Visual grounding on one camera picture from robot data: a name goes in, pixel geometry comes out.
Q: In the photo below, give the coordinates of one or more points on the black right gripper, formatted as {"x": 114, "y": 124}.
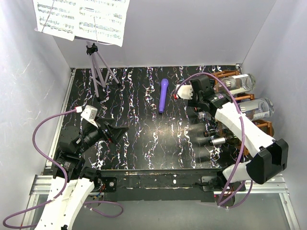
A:
{"x": 193, "y": 101}

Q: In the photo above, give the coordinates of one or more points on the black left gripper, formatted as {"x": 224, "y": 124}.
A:
{"x": 115, "y": 133}

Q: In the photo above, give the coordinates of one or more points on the clear glass bottle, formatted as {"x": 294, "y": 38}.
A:
{"x": 238, "y": 84}

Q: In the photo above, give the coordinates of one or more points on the clear plastic bottle blue label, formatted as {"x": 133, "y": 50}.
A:
{"x": 257, "y": 109}

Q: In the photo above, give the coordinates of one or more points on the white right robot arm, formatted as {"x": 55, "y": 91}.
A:
{"x": 269, "y": 156}

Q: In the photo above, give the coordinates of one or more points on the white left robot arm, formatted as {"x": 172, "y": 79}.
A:
{"x": 72, "y": 181}

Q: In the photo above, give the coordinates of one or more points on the dark bottle brown label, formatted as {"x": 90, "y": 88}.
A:
{"x": 211, "y": 133}

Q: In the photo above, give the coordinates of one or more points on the dark wine bottle silver cap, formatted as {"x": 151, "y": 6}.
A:
{"x": 231, "y": 140}

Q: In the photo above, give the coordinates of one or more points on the brown wooden wine rack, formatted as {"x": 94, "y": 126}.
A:
{"x": 230, "y": 115}

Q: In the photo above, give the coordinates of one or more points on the purple toy microphone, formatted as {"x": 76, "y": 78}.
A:
{"x": 163, "y": 92}

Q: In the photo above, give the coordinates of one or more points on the lilac music stand tripod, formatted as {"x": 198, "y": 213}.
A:
{"x": 98, "y": 79}

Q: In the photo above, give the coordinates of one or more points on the white sheet music pages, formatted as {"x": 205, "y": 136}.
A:
{"x": 102, "y": 21}

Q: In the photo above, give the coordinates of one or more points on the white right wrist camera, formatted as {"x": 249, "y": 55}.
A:
{"x": 184, "y": 92}

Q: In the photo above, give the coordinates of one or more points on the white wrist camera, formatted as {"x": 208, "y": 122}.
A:
{"x": 89, "y": 113}
{"x": 184, "y": 92}

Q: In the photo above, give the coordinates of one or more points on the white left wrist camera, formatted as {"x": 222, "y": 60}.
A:
{"x": 89, "y": 113}

